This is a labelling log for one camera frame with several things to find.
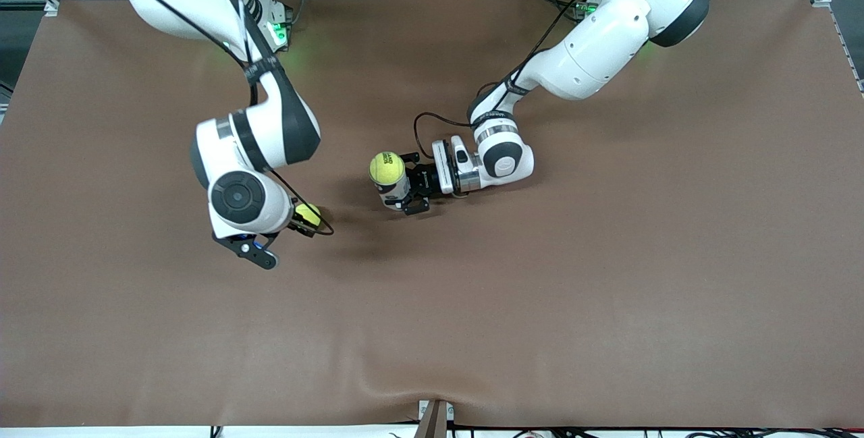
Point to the yellow tennis ball small print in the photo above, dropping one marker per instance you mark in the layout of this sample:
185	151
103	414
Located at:
309	214

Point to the clear Wilson tennis ball can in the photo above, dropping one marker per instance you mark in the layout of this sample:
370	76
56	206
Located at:
395	195

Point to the yellow tennis ball large print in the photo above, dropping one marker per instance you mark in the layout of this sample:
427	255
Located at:
387	167

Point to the wooden camera mount post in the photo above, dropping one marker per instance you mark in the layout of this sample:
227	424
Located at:
433	419

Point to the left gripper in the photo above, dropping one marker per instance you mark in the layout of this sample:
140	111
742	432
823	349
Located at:
425	182

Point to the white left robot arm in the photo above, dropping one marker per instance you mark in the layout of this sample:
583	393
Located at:
607	53

